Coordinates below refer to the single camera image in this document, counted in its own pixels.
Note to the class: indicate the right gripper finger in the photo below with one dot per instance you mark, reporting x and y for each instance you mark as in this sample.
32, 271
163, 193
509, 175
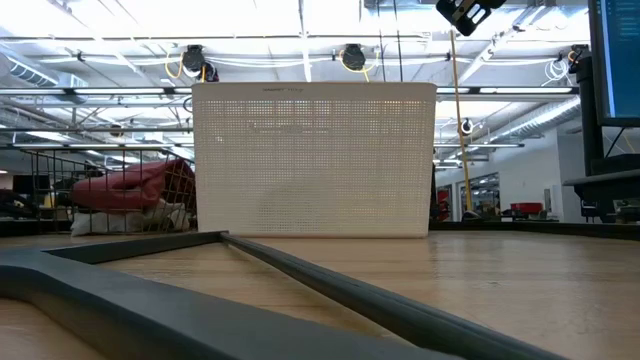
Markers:
462, 27

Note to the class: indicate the maroon cloth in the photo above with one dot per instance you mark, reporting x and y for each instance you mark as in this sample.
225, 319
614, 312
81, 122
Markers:
120, 192

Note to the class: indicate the light grey shirt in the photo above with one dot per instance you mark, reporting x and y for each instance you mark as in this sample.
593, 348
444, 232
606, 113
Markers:
120, 222

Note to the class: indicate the black monitor stand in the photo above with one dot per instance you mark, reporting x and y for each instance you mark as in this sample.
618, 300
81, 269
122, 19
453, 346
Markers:
590, 100

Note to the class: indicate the black computer monitor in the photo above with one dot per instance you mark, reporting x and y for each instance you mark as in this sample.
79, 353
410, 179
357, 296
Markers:
620, 65

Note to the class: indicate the red storage box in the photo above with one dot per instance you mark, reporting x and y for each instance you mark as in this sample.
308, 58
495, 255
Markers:
526, 207

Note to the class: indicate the white perforated plastic bin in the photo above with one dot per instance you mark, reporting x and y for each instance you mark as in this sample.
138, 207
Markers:
310, 160

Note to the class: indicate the grey side desk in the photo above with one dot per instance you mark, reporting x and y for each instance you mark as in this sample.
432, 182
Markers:
610, 182

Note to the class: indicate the silver ventilation duct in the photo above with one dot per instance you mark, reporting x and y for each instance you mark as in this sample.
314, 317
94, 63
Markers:
540, 120

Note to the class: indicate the grey tray frame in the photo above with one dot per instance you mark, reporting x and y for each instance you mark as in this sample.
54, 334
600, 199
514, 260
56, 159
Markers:
150, 320

